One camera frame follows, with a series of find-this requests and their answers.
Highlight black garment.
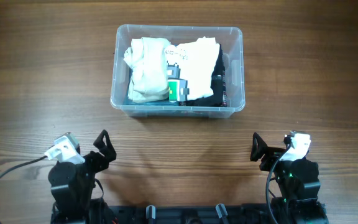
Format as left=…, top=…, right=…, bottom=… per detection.
left=180, top=45, right=226, bottom=107

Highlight blue jeans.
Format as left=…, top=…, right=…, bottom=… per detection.
left=124, top=69, right=180, bottom=106

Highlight cream garment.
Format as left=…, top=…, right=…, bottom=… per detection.
left=124, top=37, right=170, bottom=95

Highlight white printed t-shirt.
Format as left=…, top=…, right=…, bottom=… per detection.
left=164, top=37, right=220, bottom=102

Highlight plaid shirt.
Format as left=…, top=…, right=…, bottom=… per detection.
left=221, top=70, right=227, bottom=107

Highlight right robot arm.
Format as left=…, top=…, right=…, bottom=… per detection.
left=250, top=131, right=329, bottom=224

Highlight clear plastic storage container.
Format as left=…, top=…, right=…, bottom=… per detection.
left=110, top=24, right=246, bottom=118

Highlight left black camera cable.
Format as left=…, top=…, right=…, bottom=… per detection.
left=0, top=155, right=48, bottom=224

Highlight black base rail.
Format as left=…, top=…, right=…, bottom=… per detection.
left=50, top=203, right=328, bottom=224

